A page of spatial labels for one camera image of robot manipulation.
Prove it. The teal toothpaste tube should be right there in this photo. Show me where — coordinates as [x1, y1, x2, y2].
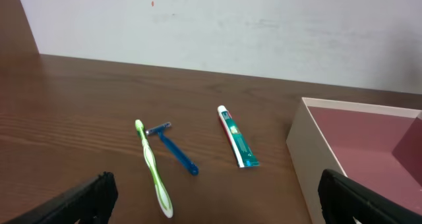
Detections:
[217, 105, 259, 168]

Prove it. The green white toothbrush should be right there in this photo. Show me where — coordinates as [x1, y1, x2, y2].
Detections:
[135, 119, 174, 219]

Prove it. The white box with pink inside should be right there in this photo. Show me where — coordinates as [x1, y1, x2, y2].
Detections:
[286, 98, 421, 223]

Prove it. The blue disposable razor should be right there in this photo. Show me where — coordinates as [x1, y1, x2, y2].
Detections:
[146, 122, 199, 176]

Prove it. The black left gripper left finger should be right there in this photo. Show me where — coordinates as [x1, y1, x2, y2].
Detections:
[6, 172, 118, 224]

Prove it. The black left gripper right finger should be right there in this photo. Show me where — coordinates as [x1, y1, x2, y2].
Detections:
[318, 169, 421, 224]

